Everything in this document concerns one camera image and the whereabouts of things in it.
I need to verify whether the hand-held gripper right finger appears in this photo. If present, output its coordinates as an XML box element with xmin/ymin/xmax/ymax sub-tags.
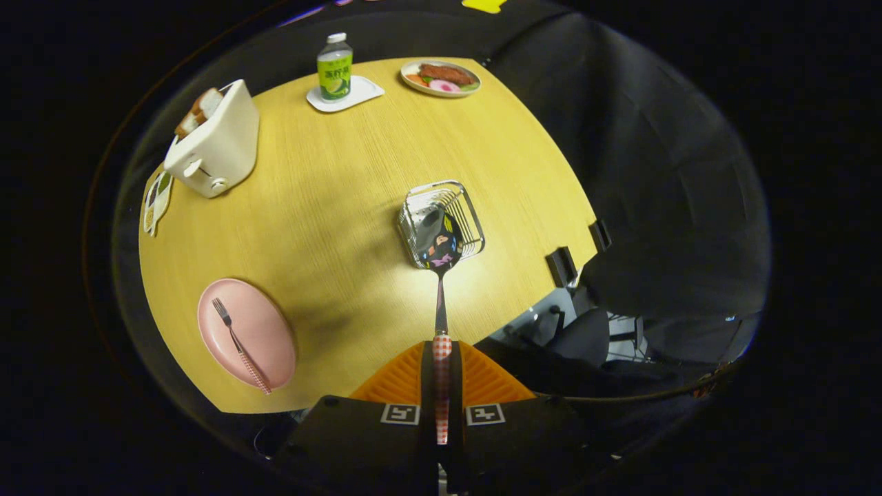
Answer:
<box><xmin>450</xmin><ymin>340</ymin><xmax>608</xmax><ymax>496</ymax></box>

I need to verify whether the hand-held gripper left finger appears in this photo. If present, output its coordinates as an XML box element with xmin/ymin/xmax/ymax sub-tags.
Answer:
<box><xmin>276</xmin><ymin>341</ymin><xmax>438</xmax><ymax>496</ymax></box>

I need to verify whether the spoon with red checked handle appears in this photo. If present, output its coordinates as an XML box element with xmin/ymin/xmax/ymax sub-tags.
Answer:
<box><xmin>413</xmin><ymin>207</ymin><xmax>464</xmax><ymax>445</ymax></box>

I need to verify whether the fork with red checked handle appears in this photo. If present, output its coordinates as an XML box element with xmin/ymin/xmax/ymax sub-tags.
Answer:
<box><xmin>212</xmin><ymin>298</ymin><xmax>273</xmax><ymax>395</ymax></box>

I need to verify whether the black office chair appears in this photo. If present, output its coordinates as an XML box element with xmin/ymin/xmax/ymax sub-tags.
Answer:
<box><xmin>551</xmin><ymin>307</ymin><xmax>611</xmax><ymax>367</ymax></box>

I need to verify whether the pink round plate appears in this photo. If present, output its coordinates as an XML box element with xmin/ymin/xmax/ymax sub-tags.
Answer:
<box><xmin>197</xmin><ymin>278</ymin><xmax>298</xmax><ymax>391</ymax></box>

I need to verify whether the white square coaster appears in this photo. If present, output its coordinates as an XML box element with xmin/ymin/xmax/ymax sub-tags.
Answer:
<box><xmin>306</xmin><ymin>75</ymin><xmax>385</xmax><ymax>114</ymax></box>

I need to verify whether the plate of toy food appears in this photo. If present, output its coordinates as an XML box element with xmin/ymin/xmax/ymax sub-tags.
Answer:
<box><xmin>400</xmin><ymin>59</ymin><xmax>482</xmax><ymax>99</ymax></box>

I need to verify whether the white toaster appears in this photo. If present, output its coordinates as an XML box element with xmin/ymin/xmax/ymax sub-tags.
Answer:
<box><xmin>164</xmin><ymin>79</ymin><xmax>260</xmax><ymax>199</ymax></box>

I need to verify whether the white divided condiment tray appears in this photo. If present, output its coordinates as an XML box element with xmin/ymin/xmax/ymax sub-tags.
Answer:
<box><xmin>143</xmin><ymin>170</ymin><xmax>174</xmax><ymax>237</ymax></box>

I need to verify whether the green label drink bottle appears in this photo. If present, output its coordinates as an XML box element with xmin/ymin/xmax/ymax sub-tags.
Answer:
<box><xmin>316</xmin><ymin>32</ymin><xmax>353</xmax><ymax>103</ymax></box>

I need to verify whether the toast bread slice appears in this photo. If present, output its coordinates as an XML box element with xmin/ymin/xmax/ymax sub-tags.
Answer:
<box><xmin>175</xmin><ymin>103</ymin><xmax>207</xmax><ymax>139</ymax></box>
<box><xmin>193</xmin><ymin>87</ymin><xmax>225</xmax><ymax>122</ymax></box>

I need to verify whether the small metal wire basket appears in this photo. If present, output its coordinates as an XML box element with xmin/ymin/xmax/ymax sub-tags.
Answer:
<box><xmin>398</xmin><ymin>180</ymin><xmax>486</xmax><ymax>269</ymax></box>

